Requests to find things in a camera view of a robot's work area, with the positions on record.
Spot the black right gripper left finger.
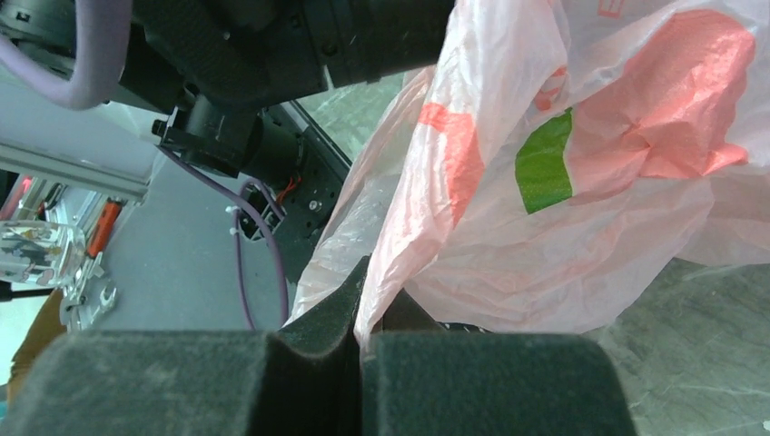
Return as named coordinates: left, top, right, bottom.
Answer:
left=280, top=256, right=370, bottom=435

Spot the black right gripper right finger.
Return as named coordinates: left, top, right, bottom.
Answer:
left=360, top=291, right=446, bottom=435

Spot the pink plastic bag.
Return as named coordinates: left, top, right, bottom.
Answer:
left=291, top=1, right=769, bottom=342

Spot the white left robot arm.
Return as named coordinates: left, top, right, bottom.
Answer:
left=1, top=0, right=454, bottom=184

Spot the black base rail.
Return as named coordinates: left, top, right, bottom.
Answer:
left=151, top=97, right=350, bottom=283

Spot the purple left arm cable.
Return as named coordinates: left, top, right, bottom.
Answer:
left=0, top=0, right=133, bottom=112

